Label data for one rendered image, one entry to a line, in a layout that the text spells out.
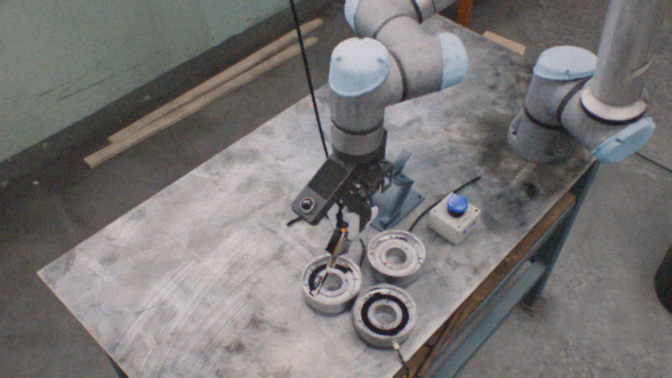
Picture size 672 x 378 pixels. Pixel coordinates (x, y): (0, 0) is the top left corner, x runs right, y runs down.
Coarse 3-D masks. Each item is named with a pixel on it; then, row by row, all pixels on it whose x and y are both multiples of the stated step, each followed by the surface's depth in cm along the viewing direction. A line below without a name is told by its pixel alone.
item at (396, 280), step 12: (372, 240) 116; (384, 240) 117; (408, 240) 117; (372, 252) 115; (384, 252) 115; (396, 252) 117; (408, 252) 115; (420, 252) 116; (372, 264) 112; (384, 264) 114; (408, 264) 114; (420, 264) 114; (384, 276) 111; (396, 276) 111; (408, 276) 111
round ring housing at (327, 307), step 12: (312, 264) 113; (348, 264) 113; (324, 276) 112; (336, 276) 113; (360, 276) 110; (360, 288) 110; (312, 300) 108; (348, 300) 107; (324, 312) 110; (336, 312) 110
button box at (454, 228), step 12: (444, 204) 121; (468, 204) 121; (432, 216) 120; (444, 216) 119; (456, 216) 119; (468, 216) 119; (432, 228) 123; (444, 228) 120; (456, 228) 117; (468, 228) 120; (456, 240) 119
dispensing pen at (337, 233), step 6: (348, 222) 104; (336, 228) 103; (342, 228) 104; (336, 234) 104; (342, 234) 103; (330, 240) 104; (336, 240) 104; (330, 246) 104; (330, 252) 104; (330, 258) 106; (336, 258) 106; (330, 264) 106; (330, 270) 107; (324, 282) 108
